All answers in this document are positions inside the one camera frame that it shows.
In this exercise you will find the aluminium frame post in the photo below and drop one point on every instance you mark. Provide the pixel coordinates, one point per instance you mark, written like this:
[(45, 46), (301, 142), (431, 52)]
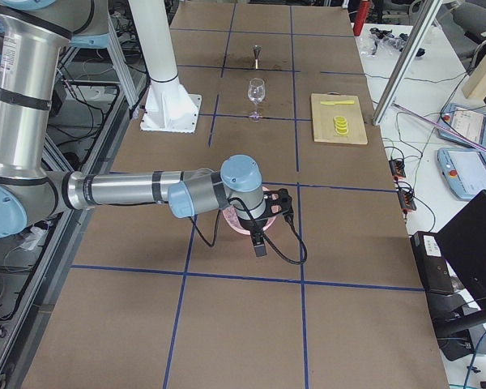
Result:
[(425, 19)]

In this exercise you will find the bamboo cutting board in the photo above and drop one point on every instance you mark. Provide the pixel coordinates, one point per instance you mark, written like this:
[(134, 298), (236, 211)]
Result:
[(323, 122)]

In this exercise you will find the steel double jigger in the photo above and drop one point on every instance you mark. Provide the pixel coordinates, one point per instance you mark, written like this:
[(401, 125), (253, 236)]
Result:
[(256, 52)]

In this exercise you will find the yellow plastic knife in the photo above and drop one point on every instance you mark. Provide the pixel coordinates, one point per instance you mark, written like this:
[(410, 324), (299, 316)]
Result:
[(337, 102)]

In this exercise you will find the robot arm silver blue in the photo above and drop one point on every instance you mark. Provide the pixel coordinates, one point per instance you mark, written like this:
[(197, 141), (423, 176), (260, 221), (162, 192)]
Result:
[(35, 33)]

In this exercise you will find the plastic bag clutter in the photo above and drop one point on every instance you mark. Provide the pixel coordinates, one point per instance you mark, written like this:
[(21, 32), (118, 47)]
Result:
[(379, 41)]

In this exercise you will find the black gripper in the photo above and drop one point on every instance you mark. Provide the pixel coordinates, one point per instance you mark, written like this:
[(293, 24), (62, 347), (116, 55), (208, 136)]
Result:
[(252, 225)]

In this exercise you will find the clear wine glass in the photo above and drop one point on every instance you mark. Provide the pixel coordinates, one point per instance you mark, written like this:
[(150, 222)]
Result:
[(256, 94)]

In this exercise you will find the teach pendant far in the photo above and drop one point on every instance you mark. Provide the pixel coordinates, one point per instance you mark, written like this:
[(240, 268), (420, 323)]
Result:
[(468, 122)]

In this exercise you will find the teach pendant near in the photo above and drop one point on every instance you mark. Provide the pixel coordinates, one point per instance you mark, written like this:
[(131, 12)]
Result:
[(464, 170)]

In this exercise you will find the black monitor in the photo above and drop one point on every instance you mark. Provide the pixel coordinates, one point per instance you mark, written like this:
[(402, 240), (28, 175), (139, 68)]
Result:
[(462, 242)]

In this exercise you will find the black box with label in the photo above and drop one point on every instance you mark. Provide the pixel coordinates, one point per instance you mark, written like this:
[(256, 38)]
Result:
[(431, 265)]

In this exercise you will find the teach pendant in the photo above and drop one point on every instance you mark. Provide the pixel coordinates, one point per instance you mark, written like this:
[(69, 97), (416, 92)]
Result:
[(468, 122), (464, 170)]

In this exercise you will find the pink bowl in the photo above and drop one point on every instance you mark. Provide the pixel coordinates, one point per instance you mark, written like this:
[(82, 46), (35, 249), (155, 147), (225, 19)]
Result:
[(230, 216)]

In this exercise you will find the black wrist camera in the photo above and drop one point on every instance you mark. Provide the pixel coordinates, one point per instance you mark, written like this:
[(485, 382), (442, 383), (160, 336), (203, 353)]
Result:
[(278, 202)]

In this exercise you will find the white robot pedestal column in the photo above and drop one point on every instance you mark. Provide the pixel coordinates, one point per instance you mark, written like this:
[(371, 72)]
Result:
[(168, 107)]

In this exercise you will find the red cylinder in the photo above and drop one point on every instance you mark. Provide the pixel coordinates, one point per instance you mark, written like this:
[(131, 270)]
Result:
[(361, 16)]

